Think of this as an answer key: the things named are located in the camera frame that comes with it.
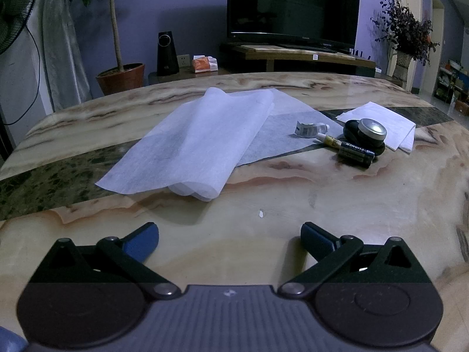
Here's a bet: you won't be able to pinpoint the wooden television stand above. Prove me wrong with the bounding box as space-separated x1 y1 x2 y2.
219 41 378 78

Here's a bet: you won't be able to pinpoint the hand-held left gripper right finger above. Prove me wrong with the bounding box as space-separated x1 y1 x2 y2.
277 222 431 299

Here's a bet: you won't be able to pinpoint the translucent white curtain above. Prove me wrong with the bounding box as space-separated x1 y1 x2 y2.
41 0 93 113

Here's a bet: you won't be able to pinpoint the blue rounded object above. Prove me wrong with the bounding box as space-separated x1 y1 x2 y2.
0 324 29 352

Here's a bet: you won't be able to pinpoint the black speaker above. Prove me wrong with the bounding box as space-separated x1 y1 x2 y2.
156 30 180 77

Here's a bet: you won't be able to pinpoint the cluttered storage shelf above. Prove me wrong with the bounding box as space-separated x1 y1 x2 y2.
433 59 469 105

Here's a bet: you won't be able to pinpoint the black round tin silver lid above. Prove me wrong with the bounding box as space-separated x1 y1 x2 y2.
342 119 388 159

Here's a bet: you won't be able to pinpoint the white nonwoven sheets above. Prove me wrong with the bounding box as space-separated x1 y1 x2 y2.
94 86 276 203

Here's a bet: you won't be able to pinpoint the black television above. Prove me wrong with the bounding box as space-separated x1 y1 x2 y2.
226 0 362 53

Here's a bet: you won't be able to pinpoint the black standing fan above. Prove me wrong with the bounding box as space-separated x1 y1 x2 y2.
0 0 39 55

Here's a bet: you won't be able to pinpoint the small white glue tube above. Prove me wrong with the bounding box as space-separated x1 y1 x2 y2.
316 133 343 149

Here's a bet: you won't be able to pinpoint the black marker with white tip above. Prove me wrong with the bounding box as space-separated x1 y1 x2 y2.
336 141 379 170

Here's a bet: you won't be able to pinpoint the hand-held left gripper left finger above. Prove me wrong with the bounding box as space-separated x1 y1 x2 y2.
31 222 182 299

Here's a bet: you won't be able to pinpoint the black fan cable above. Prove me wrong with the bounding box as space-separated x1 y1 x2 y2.
3 26 42 126

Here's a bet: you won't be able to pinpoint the white napkin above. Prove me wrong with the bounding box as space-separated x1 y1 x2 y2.
335 101 417 153

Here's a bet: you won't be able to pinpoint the dried flowers in vase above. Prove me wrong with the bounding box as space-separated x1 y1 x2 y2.
369 0 441 89

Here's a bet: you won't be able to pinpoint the thin white sheet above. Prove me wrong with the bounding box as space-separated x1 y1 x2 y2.
234 88 349 167

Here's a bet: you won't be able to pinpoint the round tin with silver lid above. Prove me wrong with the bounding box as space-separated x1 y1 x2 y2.
357 118 388 143

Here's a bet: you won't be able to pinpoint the orange tissue pack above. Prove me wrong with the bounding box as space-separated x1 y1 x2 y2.
191 55 219 74

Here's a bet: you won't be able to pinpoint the potted tree in terracotta pot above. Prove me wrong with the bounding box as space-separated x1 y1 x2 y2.
55 0 151 97

